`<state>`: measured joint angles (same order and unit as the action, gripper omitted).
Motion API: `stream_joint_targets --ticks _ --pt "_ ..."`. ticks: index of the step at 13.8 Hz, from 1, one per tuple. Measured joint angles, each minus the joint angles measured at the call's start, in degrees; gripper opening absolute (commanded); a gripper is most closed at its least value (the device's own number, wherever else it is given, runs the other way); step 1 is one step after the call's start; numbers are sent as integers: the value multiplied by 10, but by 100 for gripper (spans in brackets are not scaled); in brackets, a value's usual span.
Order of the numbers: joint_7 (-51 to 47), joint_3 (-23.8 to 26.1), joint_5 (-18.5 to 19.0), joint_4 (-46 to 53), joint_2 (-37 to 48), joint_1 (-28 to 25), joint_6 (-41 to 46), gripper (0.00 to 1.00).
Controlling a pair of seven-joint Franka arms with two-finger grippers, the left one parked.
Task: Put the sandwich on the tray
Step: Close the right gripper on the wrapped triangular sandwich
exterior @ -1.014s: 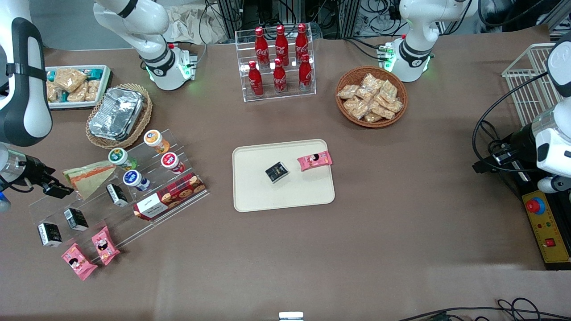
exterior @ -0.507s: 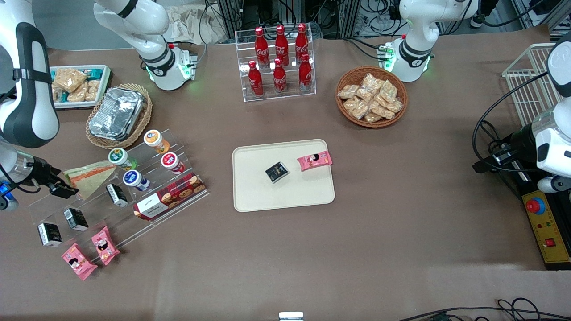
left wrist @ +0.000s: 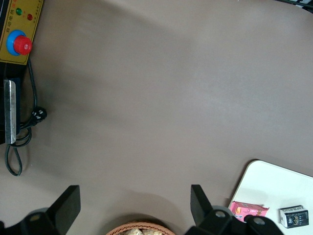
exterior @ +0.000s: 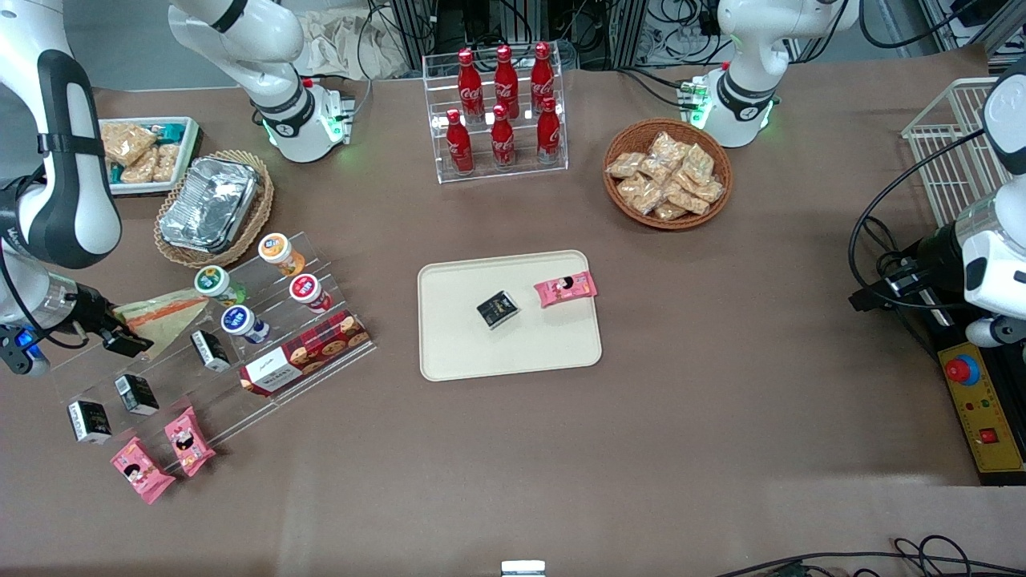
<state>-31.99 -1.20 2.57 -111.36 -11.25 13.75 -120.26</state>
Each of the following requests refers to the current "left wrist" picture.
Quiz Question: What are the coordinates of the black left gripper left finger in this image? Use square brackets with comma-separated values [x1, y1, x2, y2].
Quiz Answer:
[0, 185, 82, 235]

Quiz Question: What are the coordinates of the black power cable with plug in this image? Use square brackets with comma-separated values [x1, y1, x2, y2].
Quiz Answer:
[4, 58, 48, 177]

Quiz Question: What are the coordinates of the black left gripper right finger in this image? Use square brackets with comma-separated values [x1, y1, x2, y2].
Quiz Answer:
[184, 184, 285, 235]

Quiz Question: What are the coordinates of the round brown wicker basket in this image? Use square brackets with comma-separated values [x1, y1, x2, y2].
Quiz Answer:
[106, 221, 176, 235]

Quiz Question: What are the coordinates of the red emergency stop button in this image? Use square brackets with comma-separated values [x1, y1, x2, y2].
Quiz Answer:
[6, 29, 33, 57]

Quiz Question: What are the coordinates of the cream plastic serving tray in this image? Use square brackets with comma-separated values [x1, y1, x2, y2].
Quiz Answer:
[227, 159, 313, 235]

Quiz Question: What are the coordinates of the small black printed box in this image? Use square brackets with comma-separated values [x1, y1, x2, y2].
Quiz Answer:
[279, 206, 310, 229]

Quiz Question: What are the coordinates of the black control box yellow panel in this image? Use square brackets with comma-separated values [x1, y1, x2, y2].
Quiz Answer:
[0, 0, 45, 145]

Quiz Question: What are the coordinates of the pink snack packet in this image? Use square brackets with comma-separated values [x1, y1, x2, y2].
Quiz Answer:
[229, 200, 270, 224]

